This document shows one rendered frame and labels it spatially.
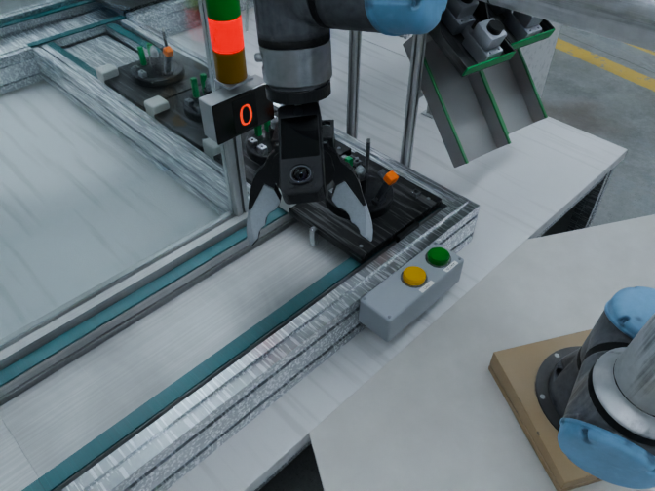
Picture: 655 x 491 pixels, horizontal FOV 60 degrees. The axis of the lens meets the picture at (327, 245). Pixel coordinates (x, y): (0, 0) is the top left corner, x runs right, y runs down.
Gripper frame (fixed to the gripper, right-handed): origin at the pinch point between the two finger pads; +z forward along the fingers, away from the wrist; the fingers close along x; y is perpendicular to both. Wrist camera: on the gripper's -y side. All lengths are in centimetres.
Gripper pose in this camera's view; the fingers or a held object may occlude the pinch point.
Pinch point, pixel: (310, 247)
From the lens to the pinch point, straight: 70.8
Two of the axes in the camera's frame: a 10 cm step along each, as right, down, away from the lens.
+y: 0.3, -5.4, 8.4
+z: 0.6, 8.4, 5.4
